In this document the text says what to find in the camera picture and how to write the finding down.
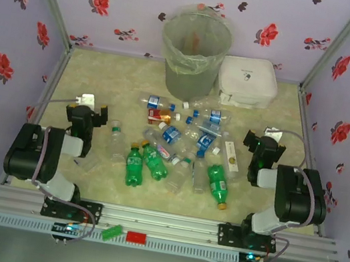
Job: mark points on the clear bottle white label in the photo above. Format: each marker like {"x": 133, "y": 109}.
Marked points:
{"x": 231, "y": 156}

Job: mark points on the clear bottle blue cap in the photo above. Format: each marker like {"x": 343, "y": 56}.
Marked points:
{"x": 199, "y": 177}
{"x": 209, "y": 129}

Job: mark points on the blue label bottle white cap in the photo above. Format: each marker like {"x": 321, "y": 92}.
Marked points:
{"x": 171, "y": 134}
{"x": 204, "y": 141}

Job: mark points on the green bottle yellow cap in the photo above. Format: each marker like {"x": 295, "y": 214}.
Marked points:
{"x": 133, "y": 166}
{"x": 218, "y": 184}
{"x": 154, "y": 164}

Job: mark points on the clear plastic bottle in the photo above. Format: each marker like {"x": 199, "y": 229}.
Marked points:
{"x": 191, "y": 135}

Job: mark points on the clear bottle green white cap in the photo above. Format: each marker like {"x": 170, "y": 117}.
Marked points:
{"x": 178, "y": 177}

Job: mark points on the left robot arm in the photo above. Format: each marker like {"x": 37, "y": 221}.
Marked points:
{"x": 32, "y": 153}

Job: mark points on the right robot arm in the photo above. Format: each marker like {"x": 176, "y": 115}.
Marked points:
{"x": 299, "y": 197}

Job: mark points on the grey mesh waste bin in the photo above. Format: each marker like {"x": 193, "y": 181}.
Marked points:
{"x": 186, "y": 87}

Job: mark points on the clear plastic bin liner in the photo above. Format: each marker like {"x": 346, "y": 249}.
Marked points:
{"x": 174, "y": 60}

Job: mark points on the clear plastic tray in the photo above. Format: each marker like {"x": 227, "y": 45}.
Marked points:
{"x": 89, "y": 165}

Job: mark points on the white plastic lidded box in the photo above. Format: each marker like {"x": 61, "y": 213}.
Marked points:
{"x": 248, "y": 79}

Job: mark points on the green plastic block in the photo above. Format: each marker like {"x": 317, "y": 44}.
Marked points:
{"x": 112, "y": 232}

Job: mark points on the red plastic block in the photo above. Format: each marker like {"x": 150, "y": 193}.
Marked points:
{"x": 136, "y": 238}

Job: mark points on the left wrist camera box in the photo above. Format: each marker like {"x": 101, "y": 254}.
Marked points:
{"x": 86, "y": 100}

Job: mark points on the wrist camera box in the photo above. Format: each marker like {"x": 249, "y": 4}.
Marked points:
{"x": 86, "y": 100}
{"x": 273, "y": 132}

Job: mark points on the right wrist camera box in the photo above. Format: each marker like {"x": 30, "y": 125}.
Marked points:
{"x": 273, "y": 132}

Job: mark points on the aluminium side rail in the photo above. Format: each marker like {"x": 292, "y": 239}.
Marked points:
{"x": 305, "y": 120}
{"x": 53, "y": 82}

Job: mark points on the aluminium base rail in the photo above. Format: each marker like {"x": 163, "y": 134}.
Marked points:
{"x": 159, "y": 221}

